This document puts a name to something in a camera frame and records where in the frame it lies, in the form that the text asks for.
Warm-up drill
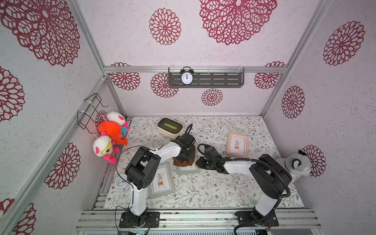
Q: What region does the grey husky plush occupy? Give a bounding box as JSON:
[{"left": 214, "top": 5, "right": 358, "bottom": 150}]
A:
[{"left": 275, "top": 150, "right": 312, "bottom": 184}]

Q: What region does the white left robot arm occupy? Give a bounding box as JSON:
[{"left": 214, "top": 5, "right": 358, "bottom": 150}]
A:
[{"left": 125, "top": 133, "right": 195, "bottom": 218}]

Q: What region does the grey wall shelf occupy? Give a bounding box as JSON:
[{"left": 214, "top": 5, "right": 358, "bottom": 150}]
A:
[{"left": 167, "top": 67, "right": 244, "bottom": 89}]

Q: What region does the green picture frame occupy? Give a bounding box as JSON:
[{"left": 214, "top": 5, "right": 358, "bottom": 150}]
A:
[
  {"left": 176, "top": 164, "right": 200, "bottom": 175},
  {"left": 148, "top": 163, "right": 175, "bottom": 198}
]

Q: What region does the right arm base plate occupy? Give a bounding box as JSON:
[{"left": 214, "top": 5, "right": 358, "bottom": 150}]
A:
[{"left": 235, "top": 211, "right": 279, "bottom": 227}]

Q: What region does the white pink plush toy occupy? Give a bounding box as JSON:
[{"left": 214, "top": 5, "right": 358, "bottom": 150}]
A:
[{"left": 104, "top": 111, "right": 128, "bottom": 127}]

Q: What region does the pink picture frame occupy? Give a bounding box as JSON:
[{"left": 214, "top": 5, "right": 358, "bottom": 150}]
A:
[{"left": 226, "top": 132, "right": 249, "bottom": 158}]

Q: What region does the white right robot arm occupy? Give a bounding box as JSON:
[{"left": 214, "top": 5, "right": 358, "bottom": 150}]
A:
[{"left": 196, "top": 144, "right": 292, "bottom": 218}]

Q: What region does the white alarm clock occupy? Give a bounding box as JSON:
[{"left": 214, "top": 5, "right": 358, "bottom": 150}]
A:
[{"left": 115, "top": 174, "right": 130, "bottom": 192}]

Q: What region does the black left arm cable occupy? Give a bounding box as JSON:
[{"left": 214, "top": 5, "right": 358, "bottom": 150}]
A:
[{"left": 114, "top": 123, "right": 194, "bottom": 235}]

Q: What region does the cream tissue box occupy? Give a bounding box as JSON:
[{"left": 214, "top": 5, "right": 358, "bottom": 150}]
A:
[{"left": 157, "top": 117, "right": 184, "bottom": 139}]

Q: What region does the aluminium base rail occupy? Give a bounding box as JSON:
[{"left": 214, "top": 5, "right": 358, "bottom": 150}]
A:
[{"left": 74, "top": 209, "right": 324, "bottom": 235}]

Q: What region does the black wire basket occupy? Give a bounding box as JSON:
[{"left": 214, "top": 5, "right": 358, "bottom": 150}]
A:
[{"left": 76, "top": 93, "right": 109, "bottom": 134}]

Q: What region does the white plush with glasses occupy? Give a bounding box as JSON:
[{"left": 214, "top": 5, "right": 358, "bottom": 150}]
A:
[{"left": 93, "top": 135, "right": 119, "bottom": 164}]

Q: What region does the brown cloth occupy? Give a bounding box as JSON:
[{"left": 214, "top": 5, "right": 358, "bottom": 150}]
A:
[{"left": 172, "top": 146, "right": 196, "bottom": 167}]

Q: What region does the orange plush toy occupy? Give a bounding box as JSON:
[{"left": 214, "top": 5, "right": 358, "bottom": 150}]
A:
[{"left": 98, "top": 121, "right": 128, "bottom": 146}]

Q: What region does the black alarm clock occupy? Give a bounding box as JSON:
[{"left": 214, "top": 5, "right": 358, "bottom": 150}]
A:
[{"left": 180, "top": 66, "right": 194, "bottom": 85}]

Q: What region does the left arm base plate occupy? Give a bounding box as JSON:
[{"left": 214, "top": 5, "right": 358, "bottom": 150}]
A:
[{"left": 118, "top": 210, "right": 160, "bottom": 228}]

